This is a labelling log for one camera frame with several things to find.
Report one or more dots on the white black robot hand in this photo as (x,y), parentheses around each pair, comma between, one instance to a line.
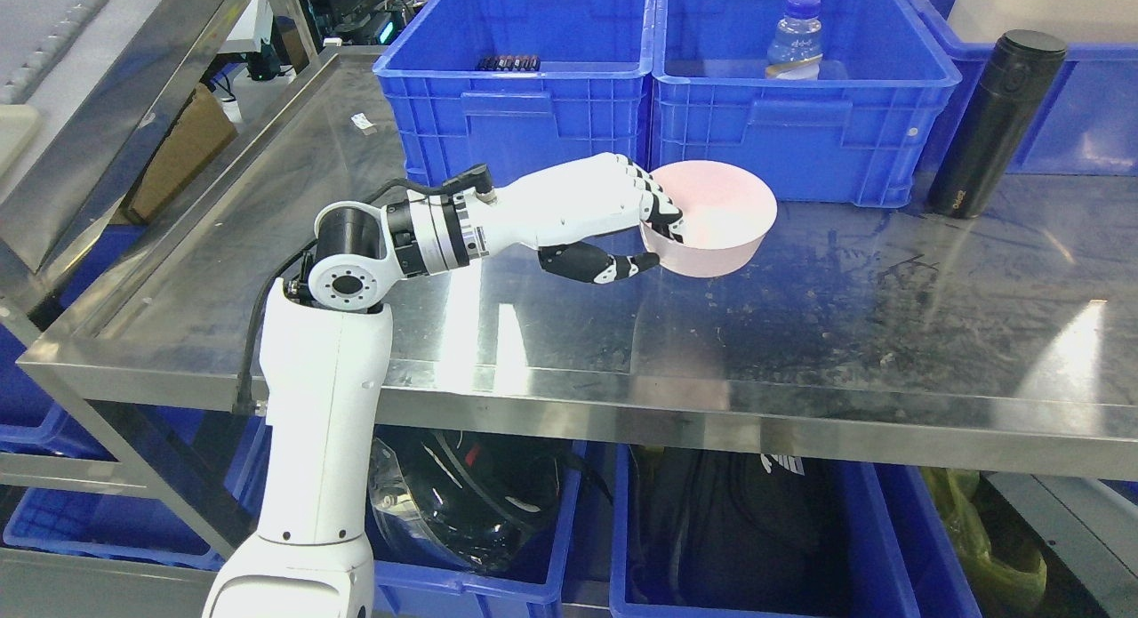
(554,211)

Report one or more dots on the pink plastic bowl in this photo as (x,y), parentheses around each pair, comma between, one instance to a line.
(727,213)

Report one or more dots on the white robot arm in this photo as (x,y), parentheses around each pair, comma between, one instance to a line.
(325,342)

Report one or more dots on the blue crate back middle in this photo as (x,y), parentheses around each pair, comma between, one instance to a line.
(854,135)

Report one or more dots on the blue crate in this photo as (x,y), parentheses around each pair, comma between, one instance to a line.
(531,588)
(854,135)
(900,560)
(592,94)
(1086,124)

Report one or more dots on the blue crate lower middle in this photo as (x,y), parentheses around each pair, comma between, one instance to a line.
(900,560)

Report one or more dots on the blue crate back left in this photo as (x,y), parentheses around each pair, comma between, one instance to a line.
(592,94)

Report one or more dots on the black comb-like item in crate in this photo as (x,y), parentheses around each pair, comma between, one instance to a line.
(510,63)

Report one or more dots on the white paper scrap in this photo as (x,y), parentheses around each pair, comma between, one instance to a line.
(363,124)

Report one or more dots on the clear water bottle blue cap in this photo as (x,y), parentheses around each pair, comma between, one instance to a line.
(795,52)

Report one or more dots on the black helmet in bag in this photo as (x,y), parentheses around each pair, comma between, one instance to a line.
(464,500)

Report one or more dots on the black bag in crate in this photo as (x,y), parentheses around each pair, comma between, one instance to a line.
(762,533)

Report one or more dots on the cardboard box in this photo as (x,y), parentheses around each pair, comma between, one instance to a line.
(200,133)

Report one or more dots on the blue crate lower left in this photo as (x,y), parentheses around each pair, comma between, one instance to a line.
(531,588)

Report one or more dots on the black thermos flask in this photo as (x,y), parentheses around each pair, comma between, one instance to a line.
(1015,80)

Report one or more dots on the blue crate back right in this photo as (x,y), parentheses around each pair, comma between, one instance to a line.
(1086,124)

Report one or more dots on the yellow-green plastic bag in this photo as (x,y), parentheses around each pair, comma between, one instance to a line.
(1000,557)

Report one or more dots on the steel table frame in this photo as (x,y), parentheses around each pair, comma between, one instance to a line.
(1004,344)

